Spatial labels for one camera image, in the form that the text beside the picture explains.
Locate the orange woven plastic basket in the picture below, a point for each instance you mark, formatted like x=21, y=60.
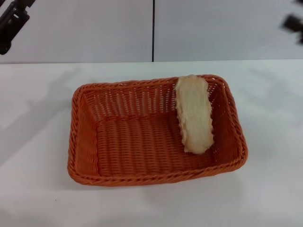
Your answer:
x=142, y=146

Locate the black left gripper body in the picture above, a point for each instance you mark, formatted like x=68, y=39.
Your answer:
x=20, y=11

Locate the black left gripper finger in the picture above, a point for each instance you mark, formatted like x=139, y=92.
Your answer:
x=7, y=37

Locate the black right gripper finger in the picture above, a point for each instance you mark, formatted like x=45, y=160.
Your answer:
x=300, y=39
x=292, y=23

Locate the striped orange cream bread loaf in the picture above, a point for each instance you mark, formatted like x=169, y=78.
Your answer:
x=194, y=113

